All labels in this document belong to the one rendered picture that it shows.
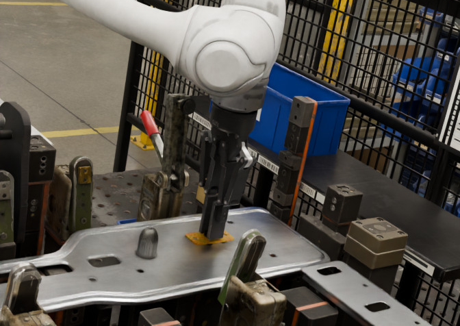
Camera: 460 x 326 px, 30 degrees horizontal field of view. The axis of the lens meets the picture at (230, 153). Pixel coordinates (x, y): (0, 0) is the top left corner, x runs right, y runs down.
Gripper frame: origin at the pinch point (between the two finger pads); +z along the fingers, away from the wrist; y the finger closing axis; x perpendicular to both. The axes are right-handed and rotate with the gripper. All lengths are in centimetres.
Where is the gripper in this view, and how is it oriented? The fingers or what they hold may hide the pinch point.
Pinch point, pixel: (213, 216)
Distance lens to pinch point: 147.2
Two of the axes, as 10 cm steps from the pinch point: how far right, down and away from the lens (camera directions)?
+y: 5.7, 3.8, -7.3
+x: 8.0, -0.7, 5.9
